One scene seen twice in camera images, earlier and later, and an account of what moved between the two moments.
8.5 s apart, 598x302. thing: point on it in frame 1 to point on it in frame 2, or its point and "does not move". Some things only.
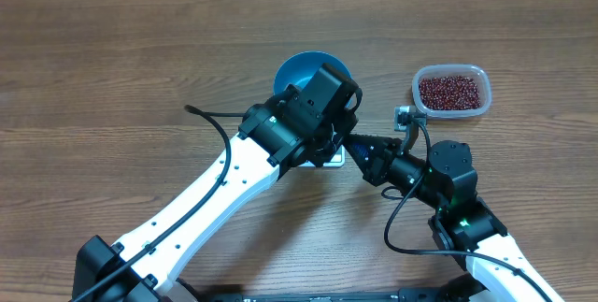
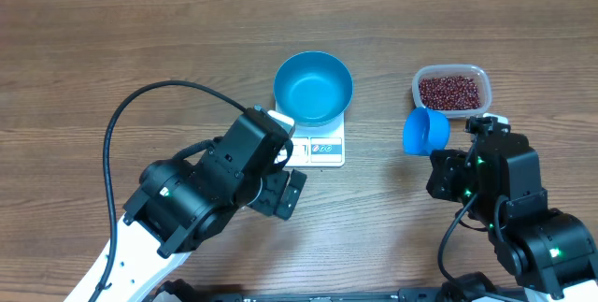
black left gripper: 346,124 to 276,182
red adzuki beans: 448,93 does not move
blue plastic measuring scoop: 363,150 to 425,130
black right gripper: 378,162 to 450,166
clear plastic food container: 451,91 does not move
